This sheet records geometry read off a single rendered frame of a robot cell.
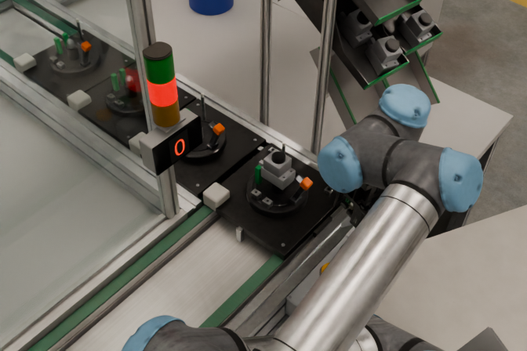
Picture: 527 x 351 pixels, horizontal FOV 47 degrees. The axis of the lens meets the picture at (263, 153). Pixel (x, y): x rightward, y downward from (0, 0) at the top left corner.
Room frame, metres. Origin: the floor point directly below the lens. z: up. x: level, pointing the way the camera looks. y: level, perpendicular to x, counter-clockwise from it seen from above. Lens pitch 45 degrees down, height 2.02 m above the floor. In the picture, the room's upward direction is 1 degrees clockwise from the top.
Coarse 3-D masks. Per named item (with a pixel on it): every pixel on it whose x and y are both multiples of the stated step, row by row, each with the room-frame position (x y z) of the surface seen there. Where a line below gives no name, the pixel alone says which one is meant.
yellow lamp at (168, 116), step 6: (156, 108) 0.82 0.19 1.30; (162, 108) 0.81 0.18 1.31; (168, 108) 0.82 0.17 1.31; (174, 108) 0.82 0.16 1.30; (156, 114) 0.82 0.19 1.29; (162, 114) 0.81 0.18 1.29; (168, 114) 0.82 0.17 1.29; (174, 114) 0.82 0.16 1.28; (156, 120) 0.82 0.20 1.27; (162, 120) 0.81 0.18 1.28; (168, 120) 0.82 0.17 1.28; (174, 120) 0.82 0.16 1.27; (162, 126) 0.82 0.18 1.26; (168, 126) 0.82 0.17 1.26
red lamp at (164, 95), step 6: (174, 78) 0.83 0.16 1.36; (150, 84) 0.82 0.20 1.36; (168, 84) 0.82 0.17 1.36; (174, 84) 0.83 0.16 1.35; (150, 90) 0.82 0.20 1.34; (156, 90) 0.82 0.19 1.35; (162, 90) 0.82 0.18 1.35; (168, 90) 0.82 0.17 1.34; (174, 90) 0.83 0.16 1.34; (150, 96) 0.83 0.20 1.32; (156, 96) 0.82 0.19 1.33; (162, 96) 0.82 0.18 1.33; (168, 96) 0.82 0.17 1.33; (174, 96) 0.83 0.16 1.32; (156, 102) 0.82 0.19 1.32; (162, 102) 0.81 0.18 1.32; (168, 102) 0.82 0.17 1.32; (174, 102) 0.83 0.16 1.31
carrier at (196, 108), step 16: (192, 112) 1.18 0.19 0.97; (208, 112) 1.18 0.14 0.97; (208, 128) 1.10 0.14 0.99; (240, 128) 1.12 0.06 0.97; (208, 144) 1.04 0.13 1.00; (224, 144) 1.06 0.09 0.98; (240, 144) 1.07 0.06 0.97; (256, 144) 1.07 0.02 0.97; (192, 160) 1.00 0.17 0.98; (208, 160) 1.01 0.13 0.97; (224, 160) 1.01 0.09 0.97; (240, 160) 1.01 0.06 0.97; (176, 176) 0.96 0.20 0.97; (192, 176) 0.96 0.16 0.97; (208, 176) 0.96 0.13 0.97; (224, 176) 0.97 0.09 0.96; (192, 192) 0.92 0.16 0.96
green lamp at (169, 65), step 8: (144, 64) 0.83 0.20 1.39; (152, 64) 0.82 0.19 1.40; (160, 64) 0.82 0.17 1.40; (168, 64) 0.82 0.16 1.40; (152, 72) 0.82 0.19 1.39; (160, 72) 0.82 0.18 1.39; (168, 72) 0.82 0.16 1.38; (152, 80) 0.82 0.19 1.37; (160, 80) 0.82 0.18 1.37; (168, 80) 0.82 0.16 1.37
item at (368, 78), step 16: (304, 0) 1.17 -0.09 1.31; (320, 0) 1.14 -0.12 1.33; (352, 0) 1.23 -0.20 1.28; (320, 16) 1.13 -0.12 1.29; (336, 16) 1.18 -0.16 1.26; (320, 32) 1.13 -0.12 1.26; (336, 32) 1.09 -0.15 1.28; (384, 32) 1.15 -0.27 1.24; (336, 48) 1.09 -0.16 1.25; (352, 48) 1.11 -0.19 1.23; (352, 64) 1.05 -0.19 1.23; (368, 64) 1.08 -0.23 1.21; (400, 64) 1.10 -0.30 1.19; (368, 80) 1.04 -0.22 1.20
